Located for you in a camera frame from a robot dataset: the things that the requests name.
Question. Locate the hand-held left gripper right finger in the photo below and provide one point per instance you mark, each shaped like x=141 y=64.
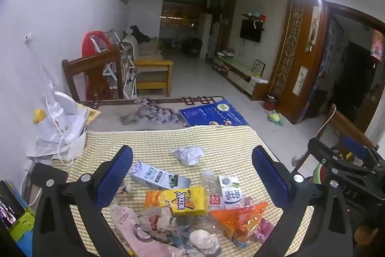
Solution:
x=270 y=178

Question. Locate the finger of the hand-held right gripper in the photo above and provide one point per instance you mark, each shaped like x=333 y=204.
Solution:
x=356 y=147
x=327 y=156

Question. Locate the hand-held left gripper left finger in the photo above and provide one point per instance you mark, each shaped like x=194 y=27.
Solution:
x=115 y=175

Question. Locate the small wrapper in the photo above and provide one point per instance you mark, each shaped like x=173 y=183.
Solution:
x=124 y=190

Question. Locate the green and red basin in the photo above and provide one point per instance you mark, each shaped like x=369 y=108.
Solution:
x=317 y=172

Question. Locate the blue and white carton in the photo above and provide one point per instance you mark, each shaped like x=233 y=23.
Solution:
x=153 y=175

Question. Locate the white and green carton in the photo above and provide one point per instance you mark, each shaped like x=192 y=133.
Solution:
x=230 y=193

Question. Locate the orange snack bag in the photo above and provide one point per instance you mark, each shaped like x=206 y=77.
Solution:
x=240 y=218

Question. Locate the small magenta packet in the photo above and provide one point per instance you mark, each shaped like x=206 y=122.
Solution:
x=264 y=228

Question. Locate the pale pink packet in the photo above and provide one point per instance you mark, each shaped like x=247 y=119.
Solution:
x=132 y=230

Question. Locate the clear plastic bottle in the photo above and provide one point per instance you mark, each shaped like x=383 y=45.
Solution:
x=210 y=184

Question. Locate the yellow snack box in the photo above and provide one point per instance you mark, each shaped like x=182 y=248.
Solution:
x=177 y=199

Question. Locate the white paper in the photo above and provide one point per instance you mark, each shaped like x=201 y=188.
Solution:
x=189 y=154

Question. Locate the white paper cup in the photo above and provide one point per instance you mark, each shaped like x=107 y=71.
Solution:
x=203 y=240

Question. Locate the carved wooden chair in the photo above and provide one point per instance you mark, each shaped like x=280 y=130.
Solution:
x=346 y=127

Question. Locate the grey floral table cover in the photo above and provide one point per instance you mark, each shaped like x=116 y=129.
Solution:
x=120 y=115

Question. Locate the green plush turtle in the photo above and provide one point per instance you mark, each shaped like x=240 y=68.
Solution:
x=275 y=118

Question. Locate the yellow book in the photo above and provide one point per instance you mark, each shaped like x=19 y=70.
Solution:
x=91 y=114

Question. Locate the red bin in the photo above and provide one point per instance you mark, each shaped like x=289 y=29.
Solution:
x=270 y=103

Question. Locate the white desk appliance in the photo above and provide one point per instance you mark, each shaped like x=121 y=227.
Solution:
x=64 y=115

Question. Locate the blue printed poster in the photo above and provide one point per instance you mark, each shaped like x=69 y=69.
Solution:
x=204 y=114

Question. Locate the colourful hanging decoration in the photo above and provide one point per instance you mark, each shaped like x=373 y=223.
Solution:
x=378 y=46

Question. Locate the white magazine rack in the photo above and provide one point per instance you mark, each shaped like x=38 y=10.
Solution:
x=129 y=70

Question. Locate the television cabinet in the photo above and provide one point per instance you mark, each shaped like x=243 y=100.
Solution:
x=237 y=76

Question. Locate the wooden lattice partition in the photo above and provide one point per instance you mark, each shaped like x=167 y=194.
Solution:
x=303 y=49

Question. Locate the small framed picture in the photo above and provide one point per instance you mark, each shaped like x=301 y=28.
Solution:
x=258 y=68

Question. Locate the wooden sofa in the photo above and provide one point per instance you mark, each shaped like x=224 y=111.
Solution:
x=153 y=64

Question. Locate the brown wooden chair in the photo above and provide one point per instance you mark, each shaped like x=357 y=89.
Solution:
x=90 y=59

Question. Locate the red bag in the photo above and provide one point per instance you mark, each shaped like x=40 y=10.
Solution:
x=88 y=44

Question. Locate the dark cloth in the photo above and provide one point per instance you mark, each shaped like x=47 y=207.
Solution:
x=138 y=32

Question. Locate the tall white cabinet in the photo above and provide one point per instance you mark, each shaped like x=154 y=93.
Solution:
x=204 y=34

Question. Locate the bamboo wall scroll painting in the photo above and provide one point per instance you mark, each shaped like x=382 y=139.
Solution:
x=300 y=81

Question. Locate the long wall scroll painting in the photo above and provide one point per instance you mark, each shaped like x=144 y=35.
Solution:
x=314 y=28

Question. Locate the wall television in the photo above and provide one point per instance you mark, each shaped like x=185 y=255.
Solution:
x=249 y=31

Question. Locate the wall shelf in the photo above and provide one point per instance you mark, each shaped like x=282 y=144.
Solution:
x=254 y=16

